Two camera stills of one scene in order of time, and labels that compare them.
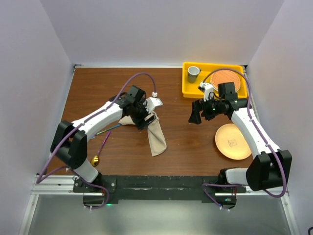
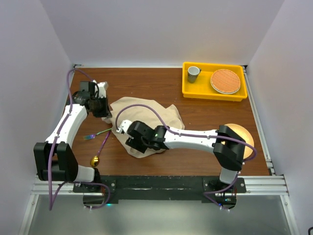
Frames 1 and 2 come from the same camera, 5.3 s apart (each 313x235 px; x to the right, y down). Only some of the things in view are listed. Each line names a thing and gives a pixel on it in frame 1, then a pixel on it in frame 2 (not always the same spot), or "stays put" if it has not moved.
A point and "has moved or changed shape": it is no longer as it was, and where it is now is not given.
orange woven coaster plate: x=225 y=76 stays put
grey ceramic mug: x=192 y=73 stays put
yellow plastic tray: x=195 y=73 stays put
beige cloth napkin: x=156 y=139 has moved or changed shape
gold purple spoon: x=95 y=160 stays put
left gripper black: x=140 y=123 → x=105 y=112
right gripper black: x=198 y=106 → x=134 y=143
